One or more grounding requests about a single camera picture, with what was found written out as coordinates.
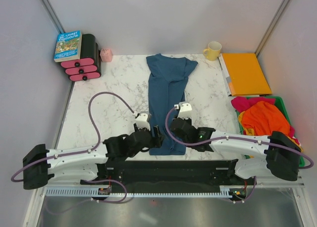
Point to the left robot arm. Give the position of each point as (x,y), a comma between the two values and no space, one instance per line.
(85,165)

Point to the green plastic bin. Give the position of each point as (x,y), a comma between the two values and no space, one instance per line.
(282,105)

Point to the black pink organizer rack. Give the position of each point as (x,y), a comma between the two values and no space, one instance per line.
(89,65)

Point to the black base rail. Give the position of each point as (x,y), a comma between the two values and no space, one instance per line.
(169,176)

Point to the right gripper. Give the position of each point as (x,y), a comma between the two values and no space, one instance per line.
(187,120)

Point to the magenta t shirt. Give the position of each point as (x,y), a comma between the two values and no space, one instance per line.
(244,102)

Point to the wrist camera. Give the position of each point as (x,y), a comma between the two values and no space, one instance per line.
(142,121)
(184,110)

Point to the yellow t shirt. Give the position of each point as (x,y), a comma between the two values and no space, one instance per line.
(260,125)

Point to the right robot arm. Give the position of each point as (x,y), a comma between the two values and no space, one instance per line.
(274,154)

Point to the yellow mug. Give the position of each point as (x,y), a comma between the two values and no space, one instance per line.
(212,51)

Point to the white board under folder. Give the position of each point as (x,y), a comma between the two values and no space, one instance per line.
(226,76)

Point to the orange folder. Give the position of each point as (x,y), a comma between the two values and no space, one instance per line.
(246,74)

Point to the orange t shirt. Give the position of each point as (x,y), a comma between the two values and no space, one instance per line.
(263,107)

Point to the small pink box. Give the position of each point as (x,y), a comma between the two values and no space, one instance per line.
(106,55)

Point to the blue t shirt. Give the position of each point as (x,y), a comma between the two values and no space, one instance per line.
(166,88)

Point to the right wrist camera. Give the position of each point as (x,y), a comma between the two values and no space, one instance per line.
(184,110)

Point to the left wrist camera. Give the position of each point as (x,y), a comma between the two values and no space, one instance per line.
(142,121)

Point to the blue treehouse book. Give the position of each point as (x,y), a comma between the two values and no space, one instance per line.
(68,46)

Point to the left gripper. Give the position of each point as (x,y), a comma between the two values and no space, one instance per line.
(159,137)

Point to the white slotted cable duct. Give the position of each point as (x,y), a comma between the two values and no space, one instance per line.
(94,191)

